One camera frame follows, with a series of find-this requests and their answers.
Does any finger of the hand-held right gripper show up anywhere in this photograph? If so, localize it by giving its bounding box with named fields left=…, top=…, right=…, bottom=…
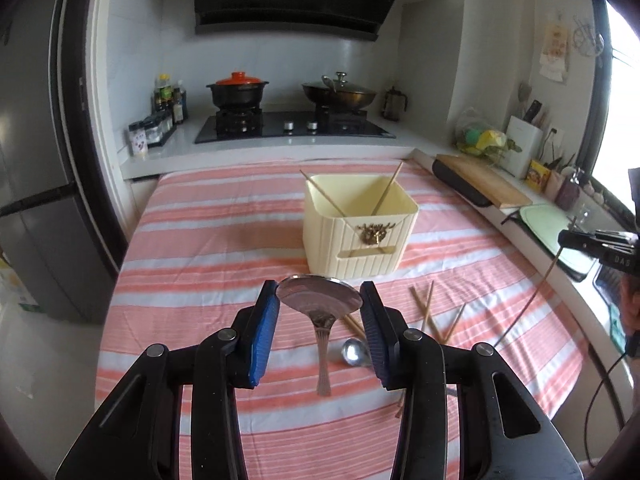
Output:
left=558, top=229, right=635, bottom=252

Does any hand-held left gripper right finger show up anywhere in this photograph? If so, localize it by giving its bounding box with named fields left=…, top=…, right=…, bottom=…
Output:
left=359, top=280, right=586, bottom=480

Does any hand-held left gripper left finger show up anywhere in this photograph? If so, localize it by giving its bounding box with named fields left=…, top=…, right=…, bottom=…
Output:
left=55, top=280, right=281, bottom=480

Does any wooden chopstick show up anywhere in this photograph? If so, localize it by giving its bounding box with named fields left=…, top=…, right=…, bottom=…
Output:
left=494, top=248, right=566, bottom=347
left=410, top=286, right=444, bottom=344
left=371, top=161, right=404, bottom=213
left=443, top=303, right=467, bottom=345
left=343, top=313, right=367, bottom=340
left=421, top=281, right=436, bottom=334
left=299, top=169, right=347, bottom=218

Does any small metal spoon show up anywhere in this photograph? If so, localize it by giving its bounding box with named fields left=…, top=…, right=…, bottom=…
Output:
left=342, top=338, right=373, bottom=367

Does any large metal spoon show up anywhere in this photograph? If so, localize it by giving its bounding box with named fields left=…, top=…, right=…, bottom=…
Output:
left=276, top=274, right=364, bottom=397

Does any cream plastic bin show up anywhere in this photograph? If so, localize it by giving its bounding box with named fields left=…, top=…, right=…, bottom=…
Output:
left=301, top=172, right=420, bottom=281

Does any person's right hand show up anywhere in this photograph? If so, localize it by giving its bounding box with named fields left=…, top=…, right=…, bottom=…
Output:
left=617, top=277, right=640, bottom=357

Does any light green cutting board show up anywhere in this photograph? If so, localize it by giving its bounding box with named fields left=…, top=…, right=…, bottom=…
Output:
left=501, top=203, right=601, bottom=282

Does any brown cup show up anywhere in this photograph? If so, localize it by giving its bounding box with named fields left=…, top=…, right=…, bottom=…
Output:
left=556, top=177, right=582, bottom=212

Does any yellow packet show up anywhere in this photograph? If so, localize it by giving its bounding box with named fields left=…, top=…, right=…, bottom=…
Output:
left=524, top=159, right=551, bottom=192

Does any white knife block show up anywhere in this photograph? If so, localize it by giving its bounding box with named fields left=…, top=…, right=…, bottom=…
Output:
left=499, top=115, right=544, bottom=180

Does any pink white striped cloth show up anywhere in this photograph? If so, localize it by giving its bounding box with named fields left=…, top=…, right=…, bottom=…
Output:
left=95, top=160, right=588, bottom=480

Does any wooden cutting board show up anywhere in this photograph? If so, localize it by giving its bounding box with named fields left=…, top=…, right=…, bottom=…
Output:
left=431, top=158, right=494, bottom=208
left=435, top=153, right=534, bottom=210

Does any plastic bag with yellow contents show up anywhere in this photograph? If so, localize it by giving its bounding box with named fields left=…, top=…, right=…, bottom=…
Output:
left=453, top=107, right=522, bottom=162

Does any black gas cooktop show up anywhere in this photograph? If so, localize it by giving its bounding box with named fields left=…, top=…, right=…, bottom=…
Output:
left=194, top=107, right=397, bottom=145

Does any rack of spice jars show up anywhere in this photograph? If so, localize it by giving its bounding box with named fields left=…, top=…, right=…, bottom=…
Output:
left=142, top=110, right=177, bottom=148

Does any white labelled jar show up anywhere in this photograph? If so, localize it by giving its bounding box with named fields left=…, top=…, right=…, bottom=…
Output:
left=128, top=122, right=149, bottom=157

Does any wok with glass lid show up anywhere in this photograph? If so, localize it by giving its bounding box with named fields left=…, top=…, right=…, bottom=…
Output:
left=301, top=71, right=378, bottom=113

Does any black pot with orange lid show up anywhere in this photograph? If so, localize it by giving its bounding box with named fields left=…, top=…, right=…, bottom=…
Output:
left=206, top=71, right=270, bottom=110

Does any printed cardboard box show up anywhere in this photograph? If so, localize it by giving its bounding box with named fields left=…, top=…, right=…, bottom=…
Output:
left=0, top=254, right=39, bottom=312

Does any group of condiment bottles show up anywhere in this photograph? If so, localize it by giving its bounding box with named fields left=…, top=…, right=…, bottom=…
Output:
left=152, top=73, right=189, bottom=127

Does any grey refrigerator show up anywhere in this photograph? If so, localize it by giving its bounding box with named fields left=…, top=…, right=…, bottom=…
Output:
left=0, top=0, right=128, bottom=323

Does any black range hood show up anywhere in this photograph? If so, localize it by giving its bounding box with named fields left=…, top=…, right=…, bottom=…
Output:
left=187, top=0, right=417, bottom=42

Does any black cable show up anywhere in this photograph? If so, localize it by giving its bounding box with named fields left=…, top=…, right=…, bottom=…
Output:
left=587, top=340, right=640, bottom=467

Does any hanging wall calendar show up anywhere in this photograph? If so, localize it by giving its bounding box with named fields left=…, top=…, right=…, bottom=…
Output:
left=539, top=11, right=571, bottom=81

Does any wire wall hanger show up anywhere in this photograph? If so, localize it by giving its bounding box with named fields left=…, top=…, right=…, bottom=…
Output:
left=572, top=15, right=607, bottom=57

